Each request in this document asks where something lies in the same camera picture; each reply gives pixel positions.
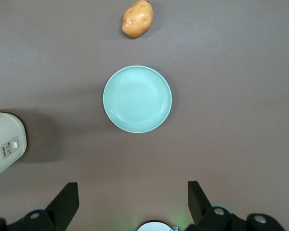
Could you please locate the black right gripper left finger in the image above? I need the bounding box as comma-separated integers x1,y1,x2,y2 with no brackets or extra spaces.
0,182,80,231

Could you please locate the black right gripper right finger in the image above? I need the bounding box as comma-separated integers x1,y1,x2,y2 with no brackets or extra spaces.
184,180,286,231

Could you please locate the cream white rice cooker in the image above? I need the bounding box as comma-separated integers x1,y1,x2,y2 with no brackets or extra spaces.
0,111,28,182

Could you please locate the light green round plate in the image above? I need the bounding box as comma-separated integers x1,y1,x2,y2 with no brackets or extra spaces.
103,64,173,134

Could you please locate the brown potato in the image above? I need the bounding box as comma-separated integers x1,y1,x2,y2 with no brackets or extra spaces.
121,0,154,39

